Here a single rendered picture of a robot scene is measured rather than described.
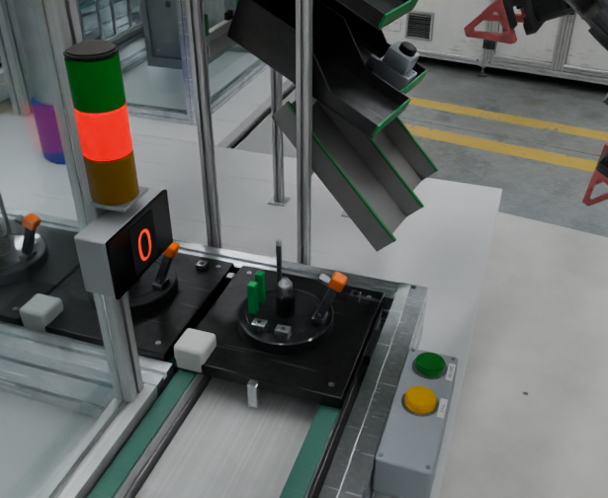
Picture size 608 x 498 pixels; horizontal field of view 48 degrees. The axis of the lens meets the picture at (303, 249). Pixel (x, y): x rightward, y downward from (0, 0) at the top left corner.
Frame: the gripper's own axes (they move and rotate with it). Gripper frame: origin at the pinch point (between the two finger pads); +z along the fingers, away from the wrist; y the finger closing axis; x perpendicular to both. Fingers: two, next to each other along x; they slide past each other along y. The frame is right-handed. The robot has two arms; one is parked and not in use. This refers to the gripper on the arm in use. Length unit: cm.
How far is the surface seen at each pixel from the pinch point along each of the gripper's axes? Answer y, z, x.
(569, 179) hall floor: -227, 58, 125
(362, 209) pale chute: 21.6, 19.2, 19.2
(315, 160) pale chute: 21.3, 24.1, 9.5
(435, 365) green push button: 42, 4, 35
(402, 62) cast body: 3.3, 13.0, 1.9
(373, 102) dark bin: 12.8, 15.5, 4.8
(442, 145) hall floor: -235, 122, 96
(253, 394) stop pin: 56, 23, 28
